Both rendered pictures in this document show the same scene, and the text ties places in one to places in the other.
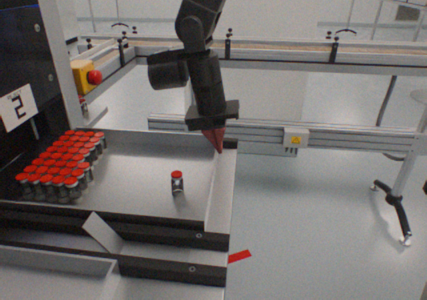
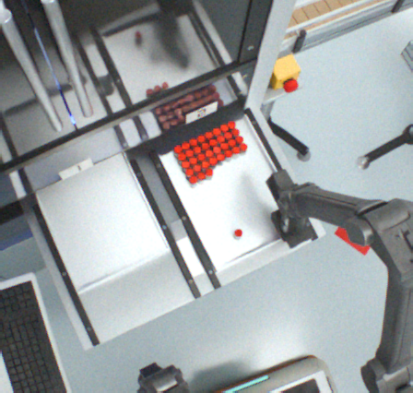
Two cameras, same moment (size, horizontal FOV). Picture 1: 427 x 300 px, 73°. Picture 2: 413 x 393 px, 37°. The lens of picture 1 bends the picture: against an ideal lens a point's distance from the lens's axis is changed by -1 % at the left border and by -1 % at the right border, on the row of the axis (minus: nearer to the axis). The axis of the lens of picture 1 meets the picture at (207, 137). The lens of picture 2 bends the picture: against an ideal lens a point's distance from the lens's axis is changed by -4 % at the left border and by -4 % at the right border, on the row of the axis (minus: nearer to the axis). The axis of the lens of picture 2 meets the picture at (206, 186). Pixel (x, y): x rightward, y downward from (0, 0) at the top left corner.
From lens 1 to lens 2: 1.27 m
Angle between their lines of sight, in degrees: 50
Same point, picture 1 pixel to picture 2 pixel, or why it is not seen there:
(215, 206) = (241, 264)
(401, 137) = not seen: outside the picture
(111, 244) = (178, 234)
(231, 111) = (291, 242)
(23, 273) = (143, 208)
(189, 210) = (228, 252)
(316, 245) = not seen: outside the picture
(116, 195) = (211, 202)
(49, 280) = (148, 222)
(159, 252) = (193, 257)
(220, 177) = (270, 250)
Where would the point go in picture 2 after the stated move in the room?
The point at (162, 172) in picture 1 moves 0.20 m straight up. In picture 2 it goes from (249, 210) to (259, 192)
